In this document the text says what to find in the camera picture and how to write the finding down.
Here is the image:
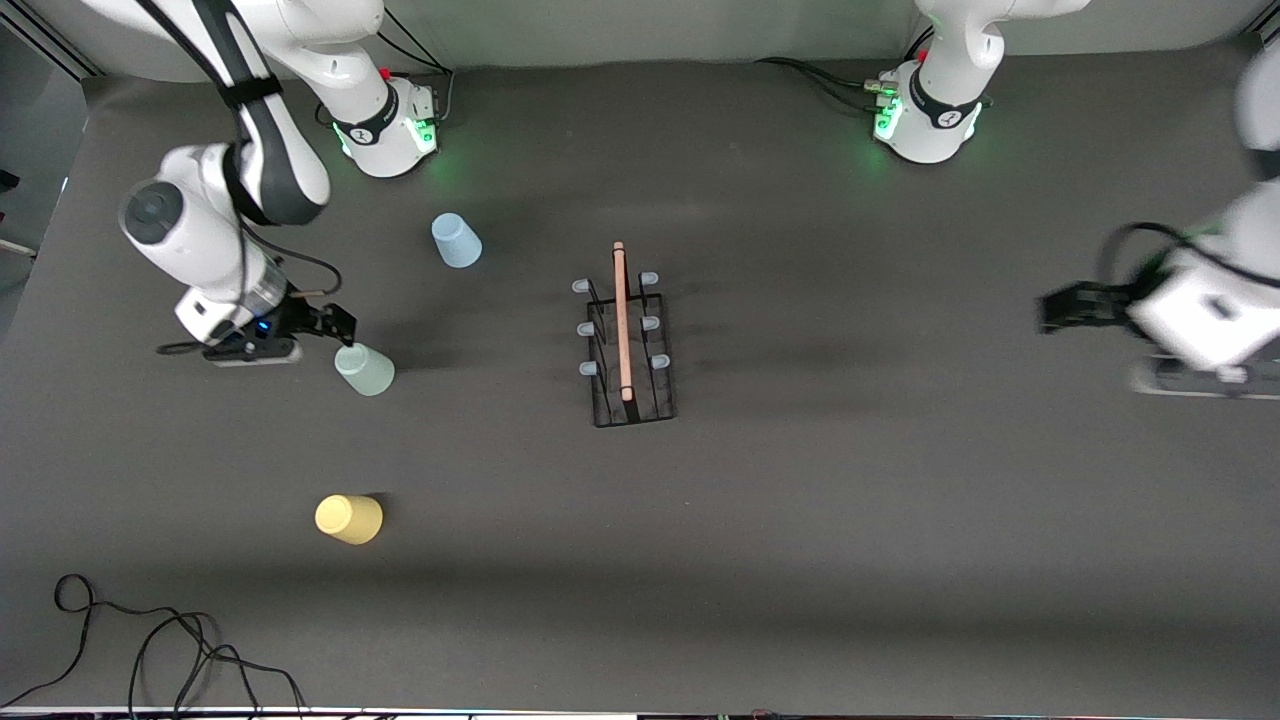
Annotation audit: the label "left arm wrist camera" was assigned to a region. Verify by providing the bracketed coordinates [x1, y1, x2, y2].
[1130, 352, 1280, 401]

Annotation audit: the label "light blue plastic cup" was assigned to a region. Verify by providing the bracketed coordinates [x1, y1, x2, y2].
[431, 212, 483, 269]

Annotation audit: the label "black wire cup holder rack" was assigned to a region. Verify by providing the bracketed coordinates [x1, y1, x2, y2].
[572, 241, 679, 429]

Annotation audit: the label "black right arm wrist cable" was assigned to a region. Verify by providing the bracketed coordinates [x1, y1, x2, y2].
[135, 0, 343, 301]

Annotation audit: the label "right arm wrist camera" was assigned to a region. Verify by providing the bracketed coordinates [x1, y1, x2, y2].
[157, 338, 303, 367]

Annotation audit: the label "black left arm wrist cable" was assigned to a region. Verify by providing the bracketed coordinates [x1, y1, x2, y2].
[1098, 222, 1241, 301]

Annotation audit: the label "black arm wrist cable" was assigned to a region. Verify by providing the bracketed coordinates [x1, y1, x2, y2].
[1098, 222, 1241, 301]
[135, 0, 343, 301]

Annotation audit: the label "light grey backdrop cloth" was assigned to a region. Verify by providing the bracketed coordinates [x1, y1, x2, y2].
[20, 0, 1280, 83]

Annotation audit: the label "black left arm base cables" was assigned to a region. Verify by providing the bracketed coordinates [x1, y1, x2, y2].
[755, 57, 893, 111]

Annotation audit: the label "black arm base cables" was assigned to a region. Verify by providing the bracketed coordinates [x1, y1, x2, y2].
[375, 8, 457, 126]
[755, 57, 893, 111]

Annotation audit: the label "yellow plastic cup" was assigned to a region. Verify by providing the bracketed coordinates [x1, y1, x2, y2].
[315, 494, 384, 546]

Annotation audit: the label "pale green plastic cup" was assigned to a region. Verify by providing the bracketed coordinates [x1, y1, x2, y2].
[334, 342, 396, 397]

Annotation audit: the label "thin black loose cable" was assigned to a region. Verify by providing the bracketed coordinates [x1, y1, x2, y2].
[0, 573, 306, 713]

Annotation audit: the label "dark grey table mat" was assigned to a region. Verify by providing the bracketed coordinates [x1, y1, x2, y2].
[0, 52, 1280, 713]

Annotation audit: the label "black right arm base cables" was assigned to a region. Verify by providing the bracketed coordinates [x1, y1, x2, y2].
[375, 8, 457, 126]

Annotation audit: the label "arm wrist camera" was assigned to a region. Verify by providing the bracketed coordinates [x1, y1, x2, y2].
[1130, 352, 1280, 401]
[157, 338, 303, 367]

